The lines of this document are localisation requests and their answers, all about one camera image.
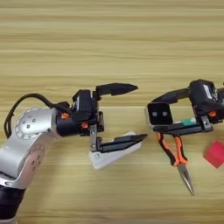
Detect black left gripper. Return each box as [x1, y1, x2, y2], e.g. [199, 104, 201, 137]
[56, 82, 149, 154]

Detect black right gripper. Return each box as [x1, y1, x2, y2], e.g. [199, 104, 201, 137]
[150, 87, 224, 137]

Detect small black two-hole cube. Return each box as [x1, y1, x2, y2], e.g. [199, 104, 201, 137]
[144, 101, 175, 130]

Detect red cube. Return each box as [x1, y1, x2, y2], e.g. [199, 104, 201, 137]
[203, 140, 224, 169]

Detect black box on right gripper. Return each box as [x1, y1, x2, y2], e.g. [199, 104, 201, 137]
[188, 79, 219, 109]

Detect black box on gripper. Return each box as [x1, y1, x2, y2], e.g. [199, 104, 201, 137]
[72, 89, 98, 123]
[188, 79, 219, 109]

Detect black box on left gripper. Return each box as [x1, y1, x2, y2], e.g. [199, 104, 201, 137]
[72, 89, 98, 123]

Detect orange black needle-nose pliers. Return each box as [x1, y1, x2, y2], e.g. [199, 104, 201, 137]
[155, 131, 196, 197]

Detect white rectangular plastic device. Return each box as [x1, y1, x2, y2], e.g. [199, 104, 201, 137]
[88, 130, 143, 171]

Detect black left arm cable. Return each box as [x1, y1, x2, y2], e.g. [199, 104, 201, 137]
[3, 93, 73, 139]

